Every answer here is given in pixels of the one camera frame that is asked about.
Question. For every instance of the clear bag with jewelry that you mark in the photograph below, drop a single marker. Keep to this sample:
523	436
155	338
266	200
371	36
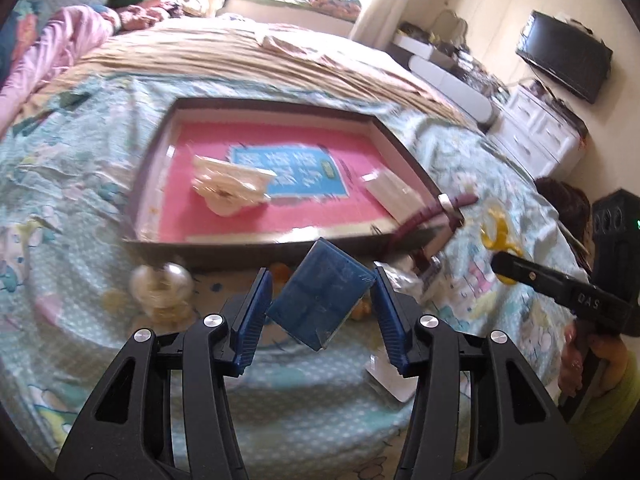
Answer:
407	280

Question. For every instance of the shallow tray with pink inside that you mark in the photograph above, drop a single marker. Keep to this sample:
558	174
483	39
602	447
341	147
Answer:
190	175

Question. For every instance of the cartoon cat printed blanket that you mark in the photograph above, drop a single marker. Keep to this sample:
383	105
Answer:
80	200

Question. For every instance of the pearl earrings packet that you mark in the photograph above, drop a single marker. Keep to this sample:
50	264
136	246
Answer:
162	285

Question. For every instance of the white chest of drawers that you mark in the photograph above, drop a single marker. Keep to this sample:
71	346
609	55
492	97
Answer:
540	130

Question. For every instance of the pink fuzzy cloth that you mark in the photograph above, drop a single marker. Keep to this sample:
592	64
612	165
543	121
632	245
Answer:
142	17

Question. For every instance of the dark red hair accessory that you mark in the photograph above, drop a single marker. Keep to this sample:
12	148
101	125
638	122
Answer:
425	215

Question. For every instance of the pile of cloths on windowsill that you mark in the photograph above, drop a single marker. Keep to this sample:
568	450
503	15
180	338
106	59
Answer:
310	2

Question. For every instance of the white vanity dresser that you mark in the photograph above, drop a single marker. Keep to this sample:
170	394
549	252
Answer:
450	80

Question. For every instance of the tan bedsheet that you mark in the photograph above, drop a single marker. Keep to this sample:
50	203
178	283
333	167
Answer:
225	55

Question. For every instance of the person's right hand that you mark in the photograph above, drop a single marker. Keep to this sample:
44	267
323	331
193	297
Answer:
571	360

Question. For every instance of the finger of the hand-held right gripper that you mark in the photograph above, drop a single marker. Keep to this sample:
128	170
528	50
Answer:
530	275

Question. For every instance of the pink towel blanket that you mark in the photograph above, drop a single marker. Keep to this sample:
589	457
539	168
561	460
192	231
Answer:
300	47

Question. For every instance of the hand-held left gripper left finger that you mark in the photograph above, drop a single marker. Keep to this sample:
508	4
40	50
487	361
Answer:
252	320

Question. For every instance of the pink quilt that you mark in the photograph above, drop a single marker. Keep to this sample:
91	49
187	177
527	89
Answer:
55	55

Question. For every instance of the vanity mirror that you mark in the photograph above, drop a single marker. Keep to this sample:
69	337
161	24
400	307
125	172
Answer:
452	25

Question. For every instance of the flat clear plastic bag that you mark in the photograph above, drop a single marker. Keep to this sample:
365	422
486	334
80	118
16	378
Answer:
392	195

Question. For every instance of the blue plastic box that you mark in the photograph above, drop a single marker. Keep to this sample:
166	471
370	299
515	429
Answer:
320	295

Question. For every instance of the white jewelry packet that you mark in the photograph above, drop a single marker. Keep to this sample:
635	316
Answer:
230	182

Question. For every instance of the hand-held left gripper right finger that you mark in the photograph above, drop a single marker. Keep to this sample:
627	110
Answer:
392	325

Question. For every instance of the blue floral pillow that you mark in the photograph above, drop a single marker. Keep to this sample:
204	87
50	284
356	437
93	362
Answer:
22	35

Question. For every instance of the black television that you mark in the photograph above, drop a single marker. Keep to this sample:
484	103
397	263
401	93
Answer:
565	55

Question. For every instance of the white plastic wrapper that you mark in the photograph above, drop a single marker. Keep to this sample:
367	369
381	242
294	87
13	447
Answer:
390	382

